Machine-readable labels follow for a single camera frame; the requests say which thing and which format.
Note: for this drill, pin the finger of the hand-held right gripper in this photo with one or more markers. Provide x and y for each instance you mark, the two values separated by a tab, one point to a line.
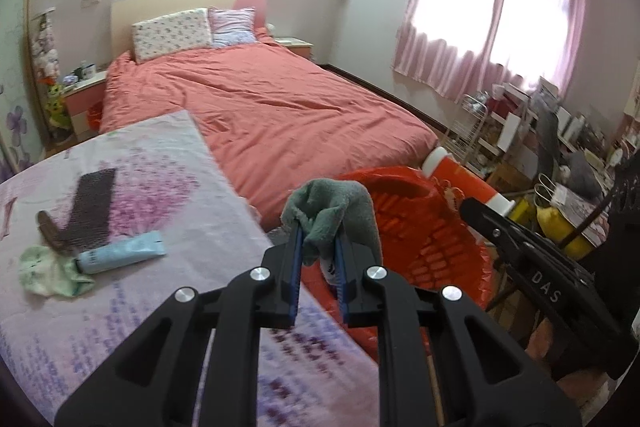
492	222

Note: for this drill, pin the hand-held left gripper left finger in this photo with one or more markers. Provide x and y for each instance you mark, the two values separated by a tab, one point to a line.
296	262

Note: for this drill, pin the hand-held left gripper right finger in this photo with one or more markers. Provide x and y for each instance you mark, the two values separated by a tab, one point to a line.
341	272

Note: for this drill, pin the red white cylindrical container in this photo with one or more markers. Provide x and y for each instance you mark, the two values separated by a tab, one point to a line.
467	184

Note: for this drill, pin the red plastic bag liner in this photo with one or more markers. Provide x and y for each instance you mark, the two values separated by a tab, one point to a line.
475	277

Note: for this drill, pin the orange plastic laundry basket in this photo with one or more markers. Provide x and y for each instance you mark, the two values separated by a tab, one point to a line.
435	252

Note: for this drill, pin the grey green towel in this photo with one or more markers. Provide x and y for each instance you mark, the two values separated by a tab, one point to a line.
340	207

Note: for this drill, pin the light blue tube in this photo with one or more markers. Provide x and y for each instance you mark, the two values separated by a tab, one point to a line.
122	252

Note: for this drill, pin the dark mesh cloth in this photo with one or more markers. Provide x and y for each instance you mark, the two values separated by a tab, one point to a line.
90	207

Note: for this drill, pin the pale green white cloth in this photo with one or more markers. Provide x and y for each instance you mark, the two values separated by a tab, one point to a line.
47	272

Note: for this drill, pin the yellow bag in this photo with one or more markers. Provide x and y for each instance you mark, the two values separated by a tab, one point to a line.
555	222

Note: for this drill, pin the grey hanging cloth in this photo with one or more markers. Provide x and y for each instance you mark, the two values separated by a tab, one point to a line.
548	142

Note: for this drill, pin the dark wooden chair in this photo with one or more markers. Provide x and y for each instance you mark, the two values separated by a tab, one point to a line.
615	202

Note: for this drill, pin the cluttered desk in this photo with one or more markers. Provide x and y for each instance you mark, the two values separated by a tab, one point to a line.
585	132

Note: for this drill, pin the bed with coral duvet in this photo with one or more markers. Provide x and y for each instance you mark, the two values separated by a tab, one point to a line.
280	107

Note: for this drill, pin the floral pink tablecloth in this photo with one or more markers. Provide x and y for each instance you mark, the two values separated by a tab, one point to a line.
150	332

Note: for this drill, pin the pink curtain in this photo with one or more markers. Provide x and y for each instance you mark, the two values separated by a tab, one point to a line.
550	7
440	47

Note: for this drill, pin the pink white nightstand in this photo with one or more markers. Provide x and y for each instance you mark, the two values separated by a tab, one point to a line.
295	47
82	102

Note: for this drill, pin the pink striped pillow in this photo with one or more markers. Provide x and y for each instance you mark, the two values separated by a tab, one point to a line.
232	27

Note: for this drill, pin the white floral pillow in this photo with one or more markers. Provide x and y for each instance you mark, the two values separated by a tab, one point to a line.
170	34

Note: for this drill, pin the mug on nightstand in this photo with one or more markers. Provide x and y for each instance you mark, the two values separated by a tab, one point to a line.
88	72

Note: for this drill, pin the cream pink headboard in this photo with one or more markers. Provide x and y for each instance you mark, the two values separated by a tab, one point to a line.
165	2

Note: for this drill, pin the clear tube of plush toys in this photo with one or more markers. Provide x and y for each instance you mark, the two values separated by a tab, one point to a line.
47	57

